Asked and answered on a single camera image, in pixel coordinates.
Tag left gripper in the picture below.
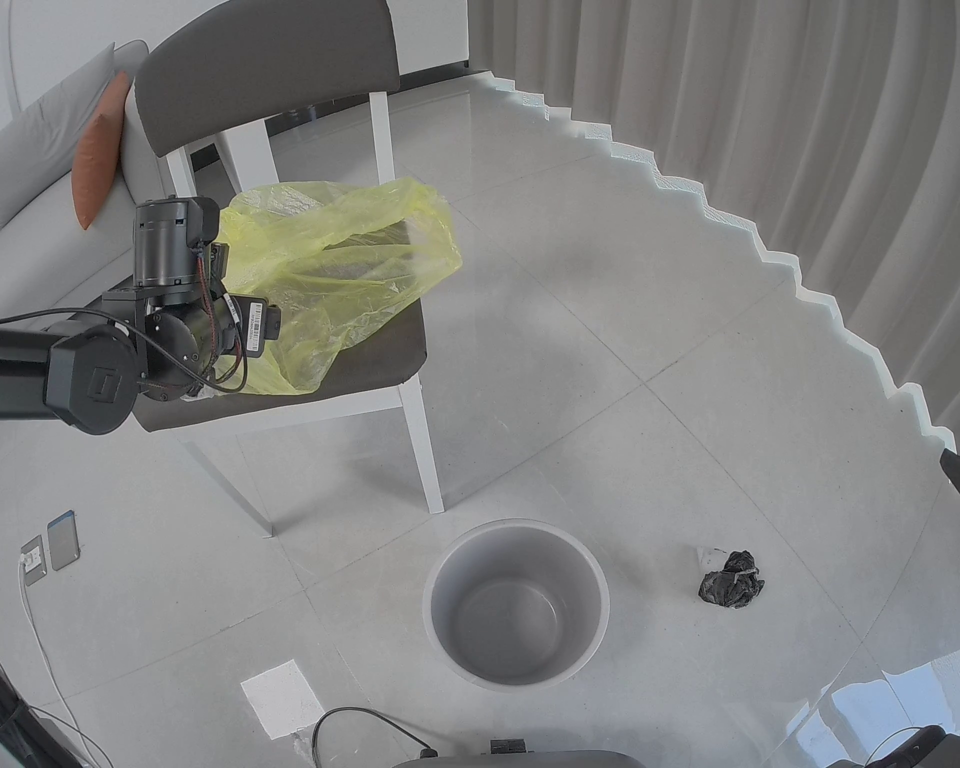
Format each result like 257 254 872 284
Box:
212 294 284 365

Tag yellow plastic bag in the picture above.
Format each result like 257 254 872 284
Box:
217 177 463 396

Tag black plastic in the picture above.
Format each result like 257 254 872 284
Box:
697 549 767 610

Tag grey trash bin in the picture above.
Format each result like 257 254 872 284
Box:
422 520 609 688

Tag pale grey sofa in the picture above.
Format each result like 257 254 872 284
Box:
0 39 198 320

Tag orange cushion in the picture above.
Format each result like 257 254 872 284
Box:
72 71 133 231

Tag grey white chair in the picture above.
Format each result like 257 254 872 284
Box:
133 0 445 538

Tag pale grey cushion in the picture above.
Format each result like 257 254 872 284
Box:
0 41 119 226

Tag pale grey curtain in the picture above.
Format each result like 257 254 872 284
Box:
466 0 960 444

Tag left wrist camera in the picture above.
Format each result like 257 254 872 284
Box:
196 238 230 300

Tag white cable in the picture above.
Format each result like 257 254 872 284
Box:
18 553 114 768

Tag black cable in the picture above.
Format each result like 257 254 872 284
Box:
310 705 441 768

